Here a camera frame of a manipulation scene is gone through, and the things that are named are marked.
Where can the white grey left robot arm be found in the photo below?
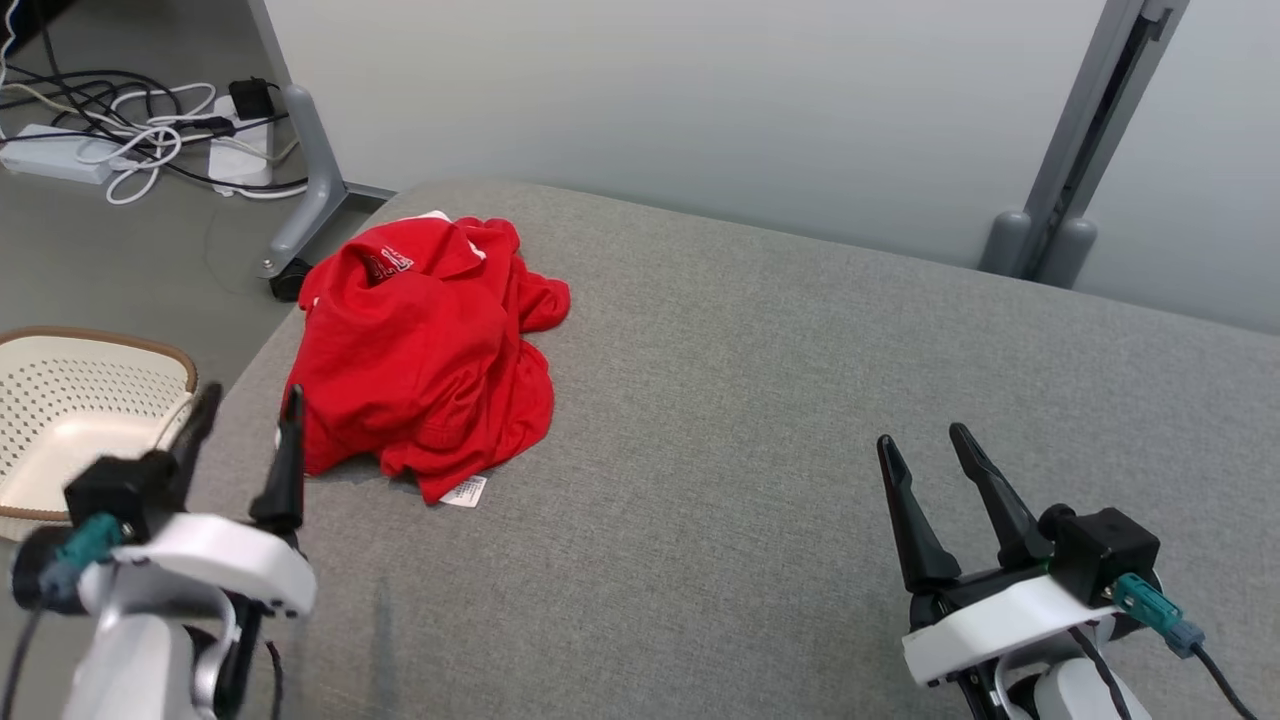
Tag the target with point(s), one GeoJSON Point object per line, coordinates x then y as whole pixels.
{"type": "Point", "coordinates": [130, 670]}

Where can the grey partition foot with caster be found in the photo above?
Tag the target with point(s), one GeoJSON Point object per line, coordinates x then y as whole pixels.
{"type": "Point", "coordinates": [315, 190]}

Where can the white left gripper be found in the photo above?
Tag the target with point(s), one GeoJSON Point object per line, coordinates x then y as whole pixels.
{"type": "Point", "coordinates": [220, 555]}

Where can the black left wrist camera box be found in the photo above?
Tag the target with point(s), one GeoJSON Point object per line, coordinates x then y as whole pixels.
{"type": "Point", "coordinates": [120, 490]}

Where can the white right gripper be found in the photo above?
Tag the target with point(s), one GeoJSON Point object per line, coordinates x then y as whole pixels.
{"type": "Point", "coordinates": [1000, 620]}

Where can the red basketball jersey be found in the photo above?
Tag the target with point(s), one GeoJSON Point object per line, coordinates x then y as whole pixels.
{"type": "Point", "coordinates": [470, 420]}

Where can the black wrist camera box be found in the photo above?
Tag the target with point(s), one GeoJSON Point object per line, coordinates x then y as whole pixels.
{"type": "Point", "coordinates": [120, 490]}
{"type": "Point", "coordinates": [1100, 550]}

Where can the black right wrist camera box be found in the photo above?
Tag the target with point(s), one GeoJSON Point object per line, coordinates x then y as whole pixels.
{"type": "Point", "coordinates": [1100, 550]}

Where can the black plug adapter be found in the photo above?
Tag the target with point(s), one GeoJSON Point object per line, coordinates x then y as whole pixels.
{"type": "Point", "coordinates": [250, 98]}

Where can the white power adapter block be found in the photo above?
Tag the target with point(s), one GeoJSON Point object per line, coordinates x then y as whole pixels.
{"type": "Point", "coordinates": [240, 150]}

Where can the cream perforated laundry basket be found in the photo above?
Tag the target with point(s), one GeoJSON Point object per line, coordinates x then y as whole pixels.
{"type": "Point", "coordinates": [70, 430]}

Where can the grey partition post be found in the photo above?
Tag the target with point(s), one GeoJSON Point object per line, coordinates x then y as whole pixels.
{"type": "Point", "coordinates": [1070, 170]}

